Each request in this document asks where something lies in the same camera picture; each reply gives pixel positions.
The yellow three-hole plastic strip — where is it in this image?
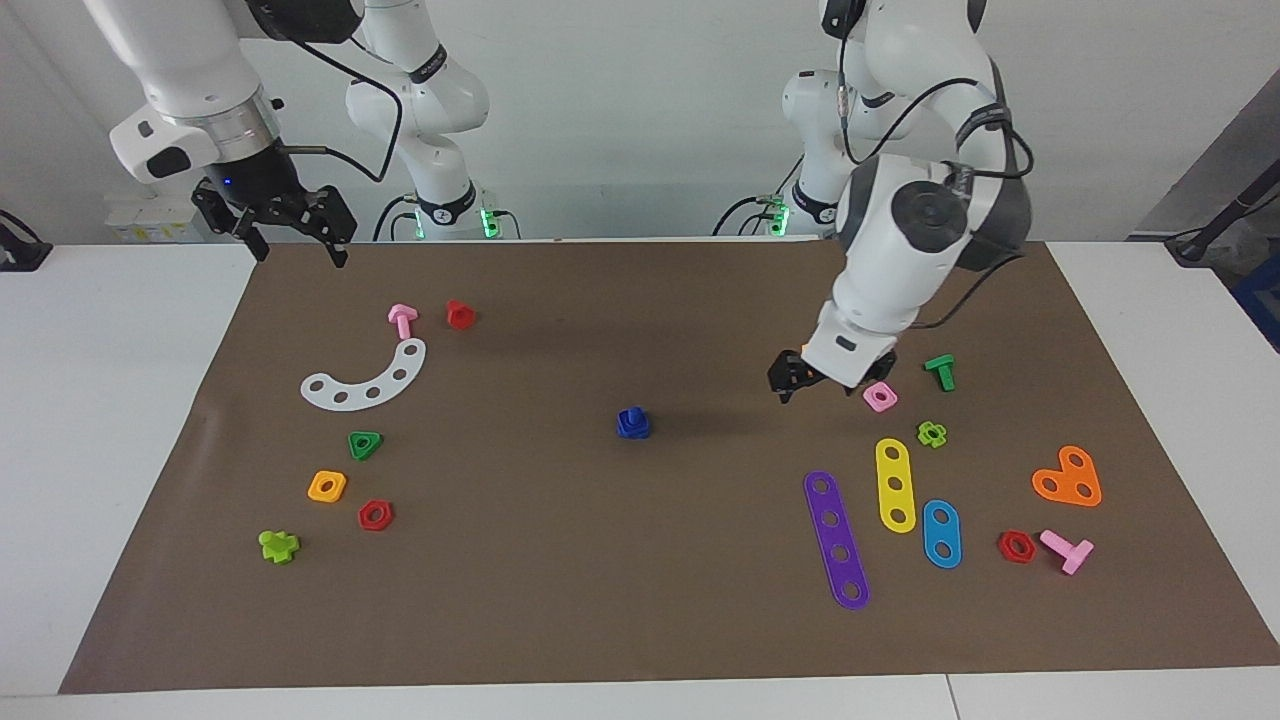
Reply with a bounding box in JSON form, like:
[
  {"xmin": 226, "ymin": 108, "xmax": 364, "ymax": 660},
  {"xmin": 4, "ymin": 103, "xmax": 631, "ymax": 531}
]
[{"xmin": 875, "ymin": 438, "xmax": 917, "ymax": 534}]

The white power box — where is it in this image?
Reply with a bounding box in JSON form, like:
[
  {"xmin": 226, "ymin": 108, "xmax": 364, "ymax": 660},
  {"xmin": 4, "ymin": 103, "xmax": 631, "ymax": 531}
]
[{"xmin": 105, "ymin": 195, "xmax": 216, "ymax": 244}]

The white curved five-hole strip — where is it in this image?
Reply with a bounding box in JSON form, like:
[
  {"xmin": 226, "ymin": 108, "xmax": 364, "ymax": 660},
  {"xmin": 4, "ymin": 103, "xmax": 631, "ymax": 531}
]
[{"xmin": 300, "ymin": 338, "xmax": 428, "ymax": 412}]

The purple four-hole plastic strip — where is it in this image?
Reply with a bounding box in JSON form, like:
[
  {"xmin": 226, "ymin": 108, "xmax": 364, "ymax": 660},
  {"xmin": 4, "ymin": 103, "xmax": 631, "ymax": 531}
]
[{"xmin": 803, "ymin": 470, "xmax": 871, "ymax": 611}]

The blue two-hole plastic strip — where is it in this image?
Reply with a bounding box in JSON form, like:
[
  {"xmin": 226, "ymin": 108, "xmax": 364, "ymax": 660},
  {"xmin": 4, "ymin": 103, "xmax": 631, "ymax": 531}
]
[{"xmin": 922, "ymin": 499, "xmax": 963, "ymax": 570}]

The orange three-hole corner plate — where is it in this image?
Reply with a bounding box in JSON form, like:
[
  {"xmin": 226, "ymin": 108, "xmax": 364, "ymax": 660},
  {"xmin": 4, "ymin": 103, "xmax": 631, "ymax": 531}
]
[{"xmin": 1032, "ymin": 446, "xmax": 1103, "ymax": 508}]

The brown table mat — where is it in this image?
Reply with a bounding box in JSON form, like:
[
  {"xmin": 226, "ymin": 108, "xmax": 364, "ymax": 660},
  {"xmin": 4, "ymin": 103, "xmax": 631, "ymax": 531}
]
[{"xmin": 58, "ymin": 240, "xmax": 1280, "ymax": 694}]

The black stand pole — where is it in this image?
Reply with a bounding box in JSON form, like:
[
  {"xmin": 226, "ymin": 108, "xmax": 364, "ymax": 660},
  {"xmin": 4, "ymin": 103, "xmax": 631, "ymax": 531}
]
[{"xmin": 1165, "ymin": 185, "xmax": 1280, "ymax": 266}]

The blue crate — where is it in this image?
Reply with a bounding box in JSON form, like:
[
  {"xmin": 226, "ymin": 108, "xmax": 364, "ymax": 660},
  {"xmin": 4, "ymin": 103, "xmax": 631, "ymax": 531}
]
[{"xmin": 1235, "ymin": 255, "xmax": 1280, "ymax": 351}]

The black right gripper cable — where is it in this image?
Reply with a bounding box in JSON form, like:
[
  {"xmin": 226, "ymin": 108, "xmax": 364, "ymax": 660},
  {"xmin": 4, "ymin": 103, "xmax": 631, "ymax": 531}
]
[{"xmin": 275, "ymin": 35, "xmax": 406, "ymax": 184}]

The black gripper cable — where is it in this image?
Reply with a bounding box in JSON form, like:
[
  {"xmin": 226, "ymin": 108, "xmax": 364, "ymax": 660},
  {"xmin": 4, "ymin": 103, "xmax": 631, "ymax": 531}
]
[
  {"xmin": 275, "ymin": 35, "xmax": 406, "ymax": 184},
  {"xmin": 836, "ymin": 0, "xmax": 1031, "ymax": 331}
]

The black arm base cable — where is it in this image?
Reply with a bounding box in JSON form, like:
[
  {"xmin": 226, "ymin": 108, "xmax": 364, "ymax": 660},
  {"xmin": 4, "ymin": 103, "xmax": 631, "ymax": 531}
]
[
  {"xmin": 712, "ymin": 190, "xmax": 776, "ymax": 237},
  {"xmin": 372, "ymin": 195, "xmax": 413, "ymax": 242}
]

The black clamp with cable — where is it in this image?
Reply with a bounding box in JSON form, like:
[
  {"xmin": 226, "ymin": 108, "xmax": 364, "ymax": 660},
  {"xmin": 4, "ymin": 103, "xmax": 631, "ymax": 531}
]
[{"xmin": 0, "ymin": 210, "xmax": 51, "ymax": 273}]

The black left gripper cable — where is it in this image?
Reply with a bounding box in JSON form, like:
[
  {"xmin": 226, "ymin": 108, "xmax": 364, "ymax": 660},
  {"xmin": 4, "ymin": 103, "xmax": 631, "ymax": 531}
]
[{"xmin": 836, "ymin": 0, "xmax": 1031, "ymax": 331}]

